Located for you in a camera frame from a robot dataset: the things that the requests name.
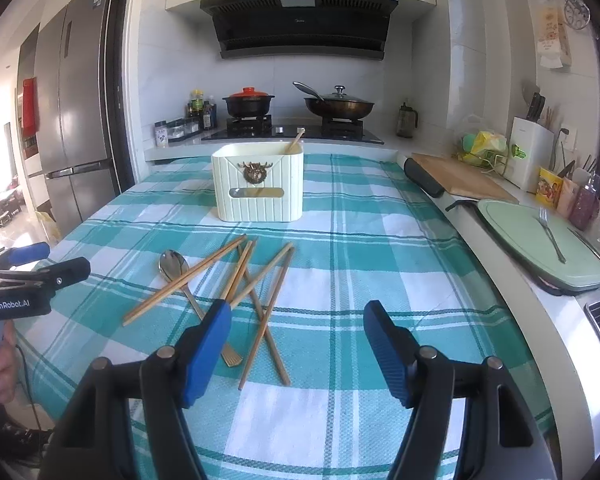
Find dark glass pitcher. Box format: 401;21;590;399
396;102;419;139

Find metal fork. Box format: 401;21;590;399
537;208;567;264

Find glass wok lid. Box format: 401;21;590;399
307;85;373;106

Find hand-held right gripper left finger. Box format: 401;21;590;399
40;299;233;480

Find black cable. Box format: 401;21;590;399
14;347;48;433

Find white wall socket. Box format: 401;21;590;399
555;127;578;154

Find yellow packet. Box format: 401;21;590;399
537;167;565;207

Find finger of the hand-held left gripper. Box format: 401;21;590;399
0;241;51;269
0;257;92;297

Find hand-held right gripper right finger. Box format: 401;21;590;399
362;300;563;480

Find teal checkered tablecloth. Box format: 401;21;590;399
12;152;556;480

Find stainless steel refrigerator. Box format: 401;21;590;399
32;0;118;238

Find yellow-capped oil bottle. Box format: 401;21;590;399
188;89;206;128

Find metal knife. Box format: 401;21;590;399
567;227;600;272

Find black clay pot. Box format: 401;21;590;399
222;95;276;120

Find hanging metal steamer rack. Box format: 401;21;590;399
554;0;592;29

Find white knife block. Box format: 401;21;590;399
507;116;555;194

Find wooden cutting board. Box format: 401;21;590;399
411;152;519;205

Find cream ribbed utensil holder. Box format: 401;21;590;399
211;142;306;222

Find black gas stove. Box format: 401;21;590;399
200;114;385;145

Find yellow-green plastic bags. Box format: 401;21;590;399
455;115;511;172

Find rack of spice jars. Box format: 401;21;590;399
167;117;202;141

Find black range hood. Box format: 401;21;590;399
200;0;400;61

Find long metal spoon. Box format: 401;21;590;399
159;250;242;367

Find red wall hanging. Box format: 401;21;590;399
22;77;37;136

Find purple soap bottle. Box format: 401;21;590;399
569;172;600;231

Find pale yellow plastic bag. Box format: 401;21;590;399
34;210;64;247

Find green cutting board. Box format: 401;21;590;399
476;199;600;292

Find hanging printed bag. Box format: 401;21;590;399
537;0;574;70

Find dark door frame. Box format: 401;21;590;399
111;0;142;195

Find person's left hand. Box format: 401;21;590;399
0;317;19;387

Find dark wok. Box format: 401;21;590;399
292;81;376;122

